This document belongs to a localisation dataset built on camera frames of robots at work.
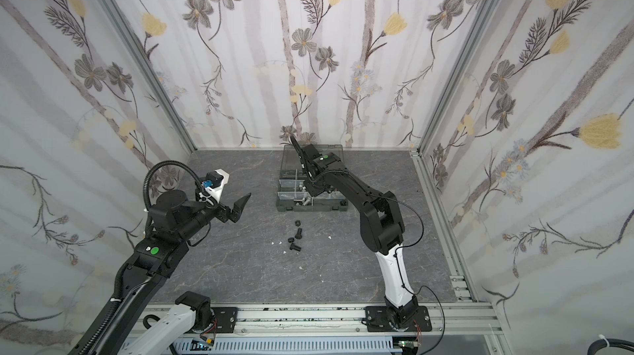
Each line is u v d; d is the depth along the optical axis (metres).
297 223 0.96
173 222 0.50
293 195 1.01
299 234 0.92
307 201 0.99
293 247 0.88
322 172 0.66
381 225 0.54
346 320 0.76
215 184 0.56
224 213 0.60
